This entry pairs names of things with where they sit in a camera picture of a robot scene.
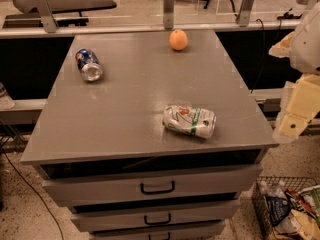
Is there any wire basket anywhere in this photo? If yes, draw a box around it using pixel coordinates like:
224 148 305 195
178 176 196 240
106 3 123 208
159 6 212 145
251 175 320 240

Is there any metal bracket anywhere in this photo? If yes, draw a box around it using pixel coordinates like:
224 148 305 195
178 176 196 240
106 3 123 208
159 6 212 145
13 0 59 34
163 0 174 29
236 0 255 27

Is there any middle metal bracket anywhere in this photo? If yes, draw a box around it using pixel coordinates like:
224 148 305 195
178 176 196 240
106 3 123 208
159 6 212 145
163 0 174 29

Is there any top grey drawer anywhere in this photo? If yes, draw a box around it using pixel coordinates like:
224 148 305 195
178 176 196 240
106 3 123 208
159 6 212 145
43 164 262 207

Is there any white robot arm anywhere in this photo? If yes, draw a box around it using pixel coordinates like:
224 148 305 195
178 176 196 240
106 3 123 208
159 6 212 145
269 0 320 144

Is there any snack bag in basket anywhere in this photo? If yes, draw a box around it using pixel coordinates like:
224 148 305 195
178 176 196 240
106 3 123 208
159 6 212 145
265 185 320 240

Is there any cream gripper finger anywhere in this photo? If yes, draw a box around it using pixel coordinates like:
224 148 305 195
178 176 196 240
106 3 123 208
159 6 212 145
272 113 310 144

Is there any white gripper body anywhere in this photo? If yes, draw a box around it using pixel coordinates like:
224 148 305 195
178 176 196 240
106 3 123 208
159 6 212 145
285 74 320 124

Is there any orange fruit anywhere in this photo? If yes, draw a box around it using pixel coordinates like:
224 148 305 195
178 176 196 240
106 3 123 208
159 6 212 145
169 30 188 51

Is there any right metal bracket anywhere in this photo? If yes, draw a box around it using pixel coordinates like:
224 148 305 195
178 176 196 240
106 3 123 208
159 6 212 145
236 0 255 27

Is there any white green crushed can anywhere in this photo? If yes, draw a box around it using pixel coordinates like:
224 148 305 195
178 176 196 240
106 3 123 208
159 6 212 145
162 104 216 139

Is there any blue pepsi can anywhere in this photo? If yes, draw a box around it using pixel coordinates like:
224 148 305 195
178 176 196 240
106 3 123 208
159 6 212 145
75 49 103 82

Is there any grey drawer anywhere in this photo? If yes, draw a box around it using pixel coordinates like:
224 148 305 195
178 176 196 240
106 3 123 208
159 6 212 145
71 200 240 232
43 164 262 207
90 221 225 240

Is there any black hanging cable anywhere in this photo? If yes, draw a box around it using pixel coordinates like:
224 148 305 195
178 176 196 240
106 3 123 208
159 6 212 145
250 18 283 93

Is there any black floor cable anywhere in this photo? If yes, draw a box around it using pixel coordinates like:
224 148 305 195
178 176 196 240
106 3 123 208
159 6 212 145
0 143 65 240

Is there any grey drawer cabinet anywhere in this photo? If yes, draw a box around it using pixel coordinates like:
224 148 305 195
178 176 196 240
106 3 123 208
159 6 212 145
20 29 280 240

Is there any middle grey drawer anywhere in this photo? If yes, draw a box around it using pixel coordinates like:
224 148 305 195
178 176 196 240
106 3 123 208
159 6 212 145
71 200 240 232

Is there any bottom grey drawer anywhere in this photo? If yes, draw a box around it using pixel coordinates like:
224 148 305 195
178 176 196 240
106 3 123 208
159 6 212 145
90 221 225 240

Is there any left metal bracket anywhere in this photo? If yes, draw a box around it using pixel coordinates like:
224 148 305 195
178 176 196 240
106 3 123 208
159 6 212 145
13 0 59 34

